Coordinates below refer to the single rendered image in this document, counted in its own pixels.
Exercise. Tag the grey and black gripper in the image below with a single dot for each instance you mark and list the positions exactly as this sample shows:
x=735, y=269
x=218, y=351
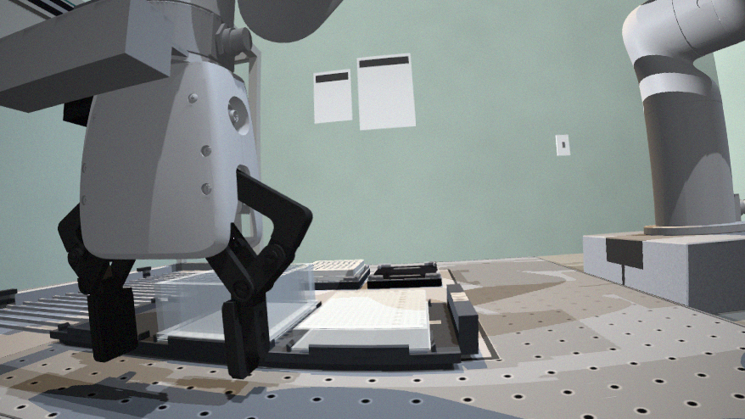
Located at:
x=144, y=171

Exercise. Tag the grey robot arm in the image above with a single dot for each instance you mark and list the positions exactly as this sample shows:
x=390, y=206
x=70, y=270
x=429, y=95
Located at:
x=112, y=44

